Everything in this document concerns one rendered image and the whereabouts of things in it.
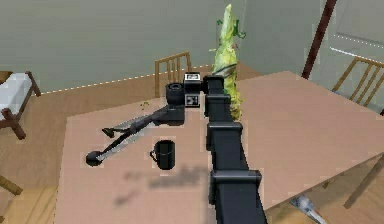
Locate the light wooden slatted chair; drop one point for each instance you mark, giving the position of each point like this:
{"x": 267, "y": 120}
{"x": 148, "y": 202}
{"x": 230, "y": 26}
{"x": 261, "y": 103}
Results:
{"x": 171, "y": 71}
{"x": 361, "y": 81}

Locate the black mug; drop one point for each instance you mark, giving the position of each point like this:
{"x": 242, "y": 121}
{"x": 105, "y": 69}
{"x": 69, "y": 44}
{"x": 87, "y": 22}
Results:
{"x": 164, "y": 155}

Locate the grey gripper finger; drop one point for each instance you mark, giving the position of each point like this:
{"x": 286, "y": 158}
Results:
{"x": 113, "y": 146}
{"x": 131, "y": 126}

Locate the light wooden chair leg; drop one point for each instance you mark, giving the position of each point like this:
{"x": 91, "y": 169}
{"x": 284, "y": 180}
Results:
{"x": 10, "y": 187}

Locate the dark brown door frame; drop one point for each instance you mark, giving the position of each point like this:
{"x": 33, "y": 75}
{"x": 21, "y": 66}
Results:
{"x": 318, "y": 38}

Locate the grey metal object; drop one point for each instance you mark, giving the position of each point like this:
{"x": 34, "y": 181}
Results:
{"x": 308, "y": 208}

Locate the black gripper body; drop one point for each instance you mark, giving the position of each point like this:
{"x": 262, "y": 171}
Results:
{"x": 175, "y": 103}

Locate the dark wooden chair white cushion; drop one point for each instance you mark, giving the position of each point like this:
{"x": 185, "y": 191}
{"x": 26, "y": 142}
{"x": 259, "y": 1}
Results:
{"x": 15, "y": 100}

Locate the pink table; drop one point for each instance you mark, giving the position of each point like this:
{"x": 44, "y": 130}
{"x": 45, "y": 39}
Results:
{"x": 300, "y": 133}

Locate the green house plant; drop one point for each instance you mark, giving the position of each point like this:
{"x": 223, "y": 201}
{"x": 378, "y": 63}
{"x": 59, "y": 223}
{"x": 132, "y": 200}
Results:
{"x": 229, "y": 56}

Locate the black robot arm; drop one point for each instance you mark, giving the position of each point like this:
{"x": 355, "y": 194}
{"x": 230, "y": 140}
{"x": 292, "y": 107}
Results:
{"x": 230, "y": 160}

